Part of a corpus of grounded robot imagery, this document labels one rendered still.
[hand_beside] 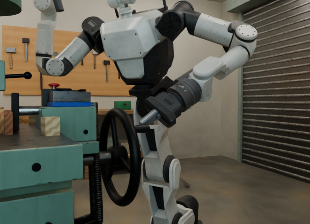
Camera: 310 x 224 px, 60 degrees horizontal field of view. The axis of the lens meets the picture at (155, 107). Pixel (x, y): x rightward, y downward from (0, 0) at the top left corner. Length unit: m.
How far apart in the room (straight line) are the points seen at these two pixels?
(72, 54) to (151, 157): 0.62
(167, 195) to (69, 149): 1.00
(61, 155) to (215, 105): 4.45
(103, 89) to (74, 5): 1.24
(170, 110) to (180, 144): 3.79
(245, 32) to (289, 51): 2.81
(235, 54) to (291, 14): 2.98
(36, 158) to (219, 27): 0.81
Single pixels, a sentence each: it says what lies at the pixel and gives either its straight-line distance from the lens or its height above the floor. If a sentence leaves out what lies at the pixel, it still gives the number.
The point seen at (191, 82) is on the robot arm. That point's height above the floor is 1.03.
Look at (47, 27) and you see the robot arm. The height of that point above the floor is 1.28.
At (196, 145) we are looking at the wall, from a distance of 4.70.
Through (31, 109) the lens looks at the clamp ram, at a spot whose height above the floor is 0.95.
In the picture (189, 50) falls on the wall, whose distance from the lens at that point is 4.64.
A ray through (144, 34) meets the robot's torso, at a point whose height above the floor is 1.24.
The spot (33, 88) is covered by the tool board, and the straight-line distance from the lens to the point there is 3.97.
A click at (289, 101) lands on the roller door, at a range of 3.80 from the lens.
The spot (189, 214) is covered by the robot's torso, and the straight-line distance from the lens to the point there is 1.67.
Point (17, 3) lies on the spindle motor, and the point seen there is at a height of 1.20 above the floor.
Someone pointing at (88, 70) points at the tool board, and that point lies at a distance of 4.02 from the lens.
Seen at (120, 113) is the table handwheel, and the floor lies 0.94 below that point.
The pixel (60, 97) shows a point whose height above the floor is 0.98.
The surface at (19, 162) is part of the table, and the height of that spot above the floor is 0.88.
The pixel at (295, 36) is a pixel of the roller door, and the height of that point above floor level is 1.76.
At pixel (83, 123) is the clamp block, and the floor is 0.92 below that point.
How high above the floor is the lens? 0.98
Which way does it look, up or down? 2 degrees down
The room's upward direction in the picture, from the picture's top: straight up
